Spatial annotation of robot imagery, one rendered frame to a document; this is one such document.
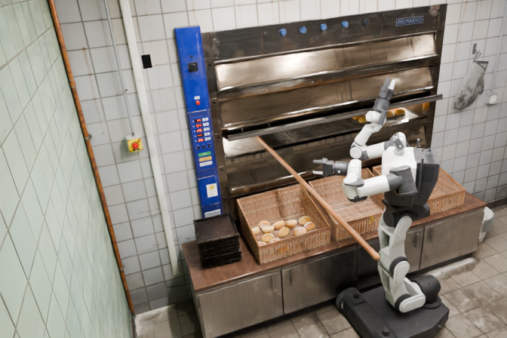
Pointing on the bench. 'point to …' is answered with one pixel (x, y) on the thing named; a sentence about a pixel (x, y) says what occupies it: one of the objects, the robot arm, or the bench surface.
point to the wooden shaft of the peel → (324, 204)
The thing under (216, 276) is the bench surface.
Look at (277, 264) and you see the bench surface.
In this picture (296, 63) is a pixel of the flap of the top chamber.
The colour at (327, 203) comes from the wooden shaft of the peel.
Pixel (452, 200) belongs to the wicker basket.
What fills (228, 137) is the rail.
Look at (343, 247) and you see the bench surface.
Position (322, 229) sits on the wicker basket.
